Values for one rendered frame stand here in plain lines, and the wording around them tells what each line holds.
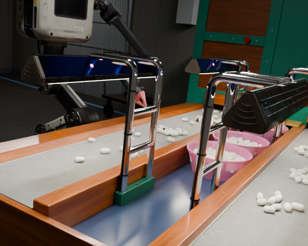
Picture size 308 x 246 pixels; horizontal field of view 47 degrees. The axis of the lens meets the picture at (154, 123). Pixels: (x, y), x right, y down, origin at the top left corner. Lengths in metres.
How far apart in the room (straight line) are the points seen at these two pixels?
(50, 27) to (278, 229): 1.38
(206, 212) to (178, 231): 0.13
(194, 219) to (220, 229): 0.07
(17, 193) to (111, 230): 0.27
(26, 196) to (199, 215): 0.46
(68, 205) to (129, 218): 0.19
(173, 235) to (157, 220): 0.24
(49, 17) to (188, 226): 1.30
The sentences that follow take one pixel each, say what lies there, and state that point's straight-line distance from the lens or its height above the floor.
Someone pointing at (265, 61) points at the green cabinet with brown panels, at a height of 1.12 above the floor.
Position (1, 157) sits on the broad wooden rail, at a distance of 1.27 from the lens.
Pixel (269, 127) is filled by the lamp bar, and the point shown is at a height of 1.05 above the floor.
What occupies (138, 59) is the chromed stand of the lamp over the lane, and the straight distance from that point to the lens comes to 1.19.
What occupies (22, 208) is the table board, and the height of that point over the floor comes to 0.74.
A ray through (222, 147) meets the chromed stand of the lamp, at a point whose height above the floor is 0.89.
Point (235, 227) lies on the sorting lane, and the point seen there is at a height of 0.74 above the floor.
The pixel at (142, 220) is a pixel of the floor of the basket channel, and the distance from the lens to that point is 1.06.
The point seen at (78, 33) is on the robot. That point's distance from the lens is 1.98.
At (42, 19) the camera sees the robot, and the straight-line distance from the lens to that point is 1.87.
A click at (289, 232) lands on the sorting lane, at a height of 0.74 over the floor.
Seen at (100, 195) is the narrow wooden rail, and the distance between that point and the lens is 1.07.
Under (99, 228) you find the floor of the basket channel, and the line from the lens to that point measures 1.01.
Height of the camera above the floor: 1.18
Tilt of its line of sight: 13 degrees down
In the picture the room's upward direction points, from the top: 6 degrees clockwise
